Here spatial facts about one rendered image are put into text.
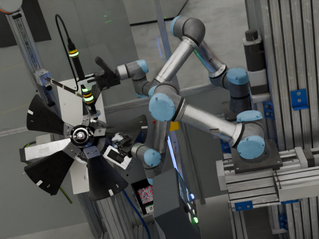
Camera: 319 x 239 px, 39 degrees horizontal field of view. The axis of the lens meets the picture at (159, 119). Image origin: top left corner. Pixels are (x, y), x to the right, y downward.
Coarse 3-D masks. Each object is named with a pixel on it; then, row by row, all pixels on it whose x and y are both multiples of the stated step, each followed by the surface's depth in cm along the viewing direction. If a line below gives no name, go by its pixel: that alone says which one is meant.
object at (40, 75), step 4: (40, 68) 285; (36, 72) 283; (40, 72) 281; (44, 72) 279; (48, 72) 278; (36, 76) 281; (40, 76) 276; (44, 76) 277; (48, 76) 279; (40, 80) 277; (44, 80) 278; (40, 84) 281; (44, 84) 279
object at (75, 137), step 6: (78, 126) 239; (84, 126) 238; (72, 132) 239; (78, 132) 239; (84, 132) 238; (90, 132) 238; (72, 138) 238; (78, 138) 239; (84, 138) 237; (90, 138) 237; (78, 144) 237; (84, 144) 237; (90, 144) 241; (96, 144) 247
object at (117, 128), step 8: (128, 120) 249; (136, 120) 247; (144, 120) 245; (112, 128) 244; (120, 128) 242; (128, 128) 241; (136, 128) 241; (144, 128) 240; (112, 136) 237; (144, 136) 236
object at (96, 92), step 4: (96, 84) 245; (92, 88) 247; (96, 88) 244; (92, 92) 246; (96, 92) 244; (100, 92) 242; (96, 96) 243; (96, 100) 242; (84, 108) 249; (84, 112) 248
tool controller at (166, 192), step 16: (160, 176) 186; (176, 176) 181; (160, 192) 177; (176, 192) 172; (160, 208) 169; (176, 208) 164; (192, 208) 181; (160, 224) 168; (176, 224) 168; (192, 224) 169
